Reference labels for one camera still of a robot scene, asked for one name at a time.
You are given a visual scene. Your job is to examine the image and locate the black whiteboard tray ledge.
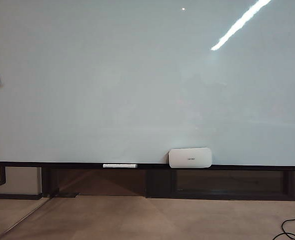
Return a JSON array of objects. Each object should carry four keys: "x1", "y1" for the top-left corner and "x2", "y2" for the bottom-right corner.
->
[{"x1": 0, "y1": 161, "x2": 295, "y2": 172}]

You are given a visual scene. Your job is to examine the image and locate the large white glass whiteboard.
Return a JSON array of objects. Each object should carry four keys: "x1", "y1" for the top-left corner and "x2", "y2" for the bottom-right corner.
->
[{"x1": 0, "y1": 0, "x2": 295, "y2": 166}]

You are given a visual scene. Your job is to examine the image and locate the black flat floor plate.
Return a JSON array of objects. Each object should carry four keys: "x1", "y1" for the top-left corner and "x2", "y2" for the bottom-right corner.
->
[{"x1": 52, "y1": 191, "x2": 81, "y2": 199}]

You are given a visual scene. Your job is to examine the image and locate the black lower support frame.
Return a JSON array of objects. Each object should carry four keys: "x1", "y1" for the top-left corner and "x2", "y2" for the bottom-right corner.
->
[{"x1": 41, "y1": 166, "x2": 295, "y2": 201}]

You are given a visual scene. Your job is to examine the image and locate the white whiteboard marker pen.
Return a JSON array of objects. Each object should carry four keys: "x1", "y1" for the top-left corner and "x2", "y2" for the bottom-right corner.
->
[{"x1": 102, "y1": 163, "x2": 139, "y2": 169}]

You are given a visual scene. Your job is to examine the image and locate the black floor baseboard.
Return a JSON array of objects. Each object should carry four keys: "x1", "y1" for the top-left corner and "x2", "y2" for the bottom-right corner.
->
[{"x1": 0, "y1": 193, "x2": 44, "y2": 200}]

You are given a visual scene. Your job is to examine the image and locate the grey metal floor strip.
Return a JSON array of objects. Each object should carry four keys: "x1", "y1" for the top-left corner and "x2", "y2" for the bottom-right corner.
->
[{"x1": 0, "y1": 196, "x2": 52, "y2": 240}]

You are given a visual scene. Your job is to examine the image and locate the white rounded whiteboard eraser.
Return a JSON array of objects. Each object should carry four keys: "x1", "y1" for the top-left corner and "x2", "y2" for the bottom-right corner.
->
[{"x1": 168, "y1": 147, "x2": 213, "y2": 169}]

